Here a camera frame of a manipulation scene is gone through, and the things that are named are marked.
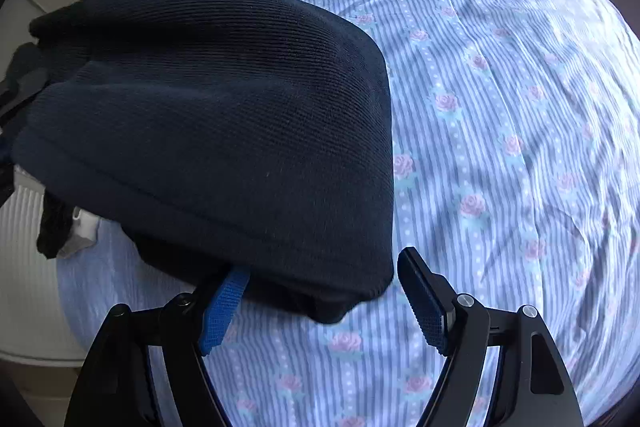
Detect white ribbed panel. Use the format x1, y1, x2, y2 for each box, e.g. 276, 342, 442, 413
0, 167, 96, 355

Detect dark navy knit pants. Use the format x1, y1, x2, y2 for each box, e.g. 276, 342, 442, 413
11, 0, 396, 325

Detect small white object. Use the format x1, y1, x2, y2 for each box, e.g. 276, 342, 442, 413
59, 206, 100, 258

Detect striped floral bed sheet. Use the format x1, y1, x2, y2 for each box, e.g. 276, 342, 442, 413
56, 0, 640, 427

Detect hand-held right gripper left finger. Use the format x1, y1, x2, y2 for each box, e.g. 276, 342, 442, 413
64, 268, 251, 427

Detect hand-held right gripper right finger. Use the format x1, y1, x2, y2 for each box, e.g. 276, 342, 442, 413
397, 247, 585, 427

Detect dark cloth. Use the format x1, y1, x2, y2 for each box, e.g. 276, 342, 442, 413
0, 43, 51, 202

